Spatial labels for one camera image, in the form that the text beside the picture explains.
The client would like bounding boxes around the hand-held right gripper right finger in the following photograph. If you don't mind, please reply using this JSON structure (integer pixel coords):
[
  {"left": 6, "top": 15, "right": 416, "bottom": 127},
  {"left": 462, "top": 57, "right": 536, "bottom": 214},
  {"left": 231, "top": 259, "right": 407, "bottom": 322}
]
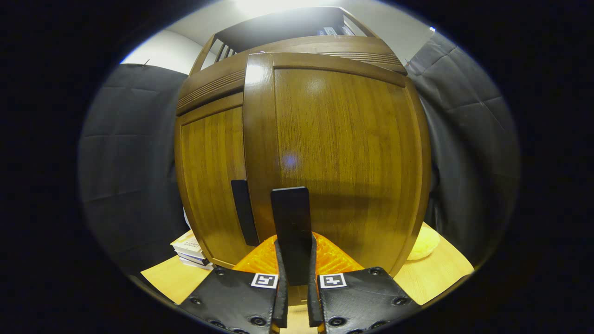
[{"left": 307, "top": 232, "right": 423, "bottom": 334}]

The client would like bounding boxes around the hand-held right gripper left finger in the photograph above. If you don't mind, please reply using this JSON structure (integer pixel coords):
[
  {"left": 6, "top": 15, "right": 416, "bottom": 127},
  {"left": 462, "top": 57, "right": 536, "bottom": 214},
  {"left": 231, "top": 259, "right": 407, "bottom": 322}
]
[{"left": 179, "top": 234, "right": 289, "bottom": 334}]

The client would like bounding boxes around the black door handle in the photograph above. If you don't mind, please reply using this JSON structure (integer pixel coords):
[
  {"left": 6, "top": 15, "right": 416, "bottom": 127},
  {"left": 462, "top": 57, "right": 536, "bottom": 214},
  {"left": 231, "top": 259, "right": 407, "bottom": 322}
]
[
  {"left": 271, "top": 186, "right": 312, "bottom": 286},
  {"left": 231, "top": 180, "right": 259, "bottom": 247}
]

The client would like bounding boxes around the wooden cabinet door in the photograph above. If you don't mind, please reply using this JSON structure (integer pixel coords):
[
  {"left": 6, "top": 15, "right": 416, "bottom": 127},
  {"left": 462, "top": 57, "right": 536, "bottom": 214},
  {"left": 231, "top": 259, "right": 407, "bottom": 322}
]
[
  {"left": 174, "top": 92, "right": 260, "bottom": 270},
  {"left": 243, "top": 52, "right": 432, "bottom": 277}
]

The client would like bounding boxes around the wooden double-door shoe cabinet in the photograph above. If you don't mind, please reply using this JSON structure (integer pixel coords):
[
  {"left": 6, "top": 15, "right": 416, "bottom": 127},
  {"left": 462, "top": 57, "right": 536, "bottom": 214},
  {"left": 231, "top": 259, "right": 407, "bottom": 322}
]
[{"left": 174, "top": 6, "right": 432, "bottom": 277}]

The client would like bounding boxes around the stack of books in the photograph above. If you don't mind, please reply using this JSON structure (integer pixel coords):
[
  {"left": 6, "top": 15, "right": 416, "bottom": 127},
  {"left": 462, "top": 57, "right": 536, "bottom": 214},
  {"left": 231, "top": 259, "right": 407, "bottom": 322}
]
[{"left": 170, "top": 231, "right": 215, "bottom": 270}]

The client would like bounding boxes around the pale yellow round object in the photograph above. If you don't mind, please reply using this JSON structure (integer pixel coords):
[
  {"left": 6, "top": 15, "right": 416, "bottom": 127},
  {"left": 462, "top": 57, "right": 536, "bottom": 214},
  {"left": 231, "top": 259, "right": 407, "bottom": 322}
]
[{"left": 406, "top": 226, "right": 440, "bottom": 261}]

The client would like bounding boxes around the black backdrop cloth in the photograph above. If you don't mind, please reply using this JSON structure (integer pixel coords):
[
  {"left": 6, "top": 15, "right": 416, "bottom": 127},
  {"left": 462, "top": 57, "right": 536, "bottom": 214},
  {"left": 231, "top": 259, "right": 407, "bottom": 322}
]
[{"left": 78, "top": 32, "right": 521, "bottom": 274}]

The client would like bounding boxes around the large ceiling light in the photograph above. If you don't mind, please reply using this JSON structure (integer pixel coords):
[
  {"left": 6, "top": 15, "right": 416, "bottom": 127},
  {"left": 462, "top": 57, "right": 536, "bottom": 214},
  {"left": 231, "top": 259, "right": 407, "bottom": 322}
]
[{"left": 234, "top": 0, "right": 325, "bottom": 15}]

